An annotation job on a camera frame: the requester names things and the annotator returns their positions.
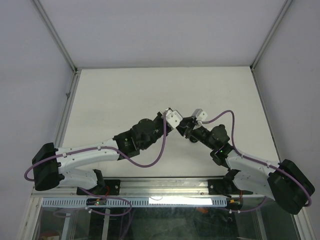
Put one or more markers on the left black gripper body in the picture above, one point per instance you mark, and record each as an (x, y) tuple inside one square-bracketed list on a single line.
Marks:
[(159, 123)]

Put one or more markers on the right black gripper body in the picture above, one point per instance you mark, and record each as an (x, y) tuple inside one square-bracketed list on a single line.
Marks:
[(197, 133)]

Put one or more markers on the black earbud charging case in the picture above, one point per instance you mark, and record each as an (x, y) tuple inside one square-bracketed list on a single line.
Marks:
[(193, 140)]

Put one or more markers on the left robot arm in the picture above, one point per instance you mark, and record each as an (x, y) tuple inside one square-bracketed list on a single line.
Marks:
[(53, 166)]

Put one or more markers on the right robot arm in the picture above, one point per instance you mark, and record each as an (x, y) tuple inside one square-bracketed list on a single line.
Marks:
[(282, 182)]

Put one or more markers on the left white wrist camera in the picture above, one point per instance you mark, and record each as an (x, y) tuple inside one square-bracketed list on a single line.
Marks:
[(172, 118)]

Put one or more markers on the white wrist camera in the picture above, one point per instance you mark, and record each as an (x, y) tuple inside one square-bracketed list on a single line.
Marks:
[(199, 116), (172, 118)]

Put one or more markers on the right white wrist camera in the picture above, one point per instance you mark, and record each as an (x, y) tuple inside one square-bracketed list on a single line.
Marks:
[(199, 116)]

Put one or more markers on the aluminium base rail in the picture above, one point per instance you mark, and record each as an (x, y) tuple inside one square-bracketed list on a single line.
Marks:
[(142, 187)]

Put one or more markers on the slotted cable duct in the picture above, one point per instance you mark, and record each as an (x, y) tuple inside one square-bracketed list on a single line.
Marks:
[(136, 202)]

